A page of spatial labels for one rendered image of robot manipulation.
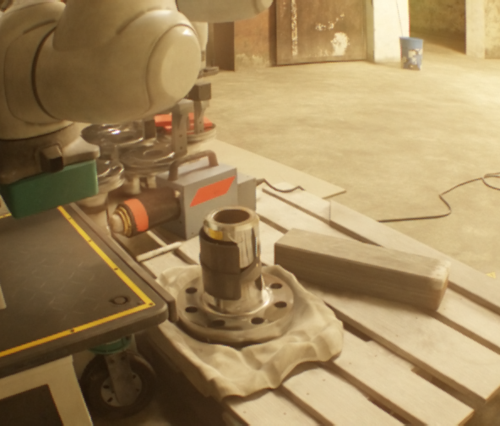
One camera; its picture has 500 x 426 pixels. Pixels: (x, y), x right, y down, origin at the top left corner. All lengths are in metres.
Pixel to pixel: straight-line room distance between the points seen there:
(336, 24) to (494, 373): 5.45
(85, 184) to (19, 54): 0.25
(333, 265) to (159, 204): 0.51
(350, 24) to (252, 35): 1.38
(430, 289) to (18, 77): 0.99
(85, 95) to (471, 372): 0.90
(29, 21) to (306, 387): 0.83
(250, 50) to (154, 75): 4.98
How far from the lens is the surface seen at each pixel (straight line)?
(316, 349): 1.11
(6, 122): 0.84
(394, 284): 1.31
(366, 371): 1.11
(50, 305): 1.05
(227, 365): 1.10
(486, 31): 9.24
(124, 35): 0.64
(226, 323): 1.16
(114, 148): 2.21
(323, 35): 6.13
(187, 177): 1.62
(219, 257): 1.12
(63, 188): 0.84
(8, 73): 0.81
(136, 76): 0.63
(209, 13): 0.95
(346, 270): 1.34
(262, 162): 2.65
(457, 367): 1.15
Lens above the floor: 0.86
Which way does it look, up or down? 24 degrees down
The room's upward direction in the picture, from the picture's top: 1 degrees counter-clockwise
